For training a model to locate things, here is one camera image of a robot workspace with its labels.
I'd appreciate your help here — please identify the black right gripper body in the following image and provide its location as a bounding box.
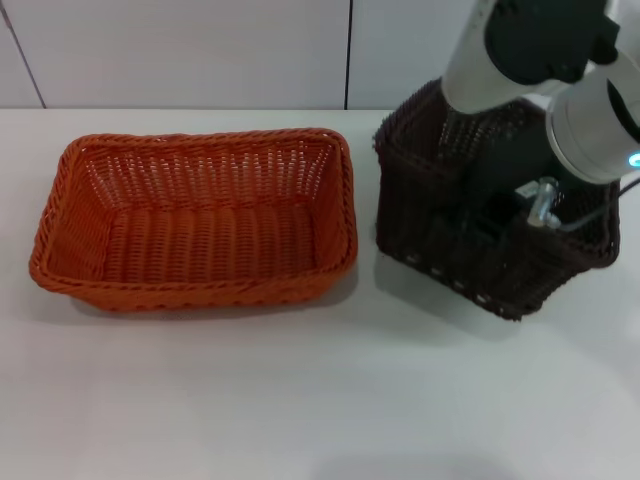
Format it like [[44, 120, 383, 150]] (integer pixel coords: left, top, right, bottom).
[[465, 130, 569, 221]]

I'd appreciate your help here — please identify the dark brown woven wicker basket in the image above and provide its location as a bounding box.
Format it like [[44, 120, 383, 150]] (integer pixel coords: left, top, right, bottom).
[[372, 79, 623, 321]]

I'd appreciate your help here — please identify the orange woven wicker basket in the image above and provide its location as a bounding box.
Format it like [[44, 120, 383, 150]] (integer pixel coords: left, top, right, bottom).
[[28, 127, 359, 316]]

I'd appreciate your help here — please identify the silver elbow cable connector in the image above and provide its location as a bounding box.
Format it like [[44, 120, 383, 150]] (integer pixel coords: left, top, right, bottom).
[[516, 178, 561, 229]]

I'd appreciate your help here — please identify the thin grey cable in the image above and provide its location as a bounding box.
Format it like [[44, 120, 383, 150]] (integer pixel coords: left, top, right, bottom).
[[552, 175, 640, 233]]

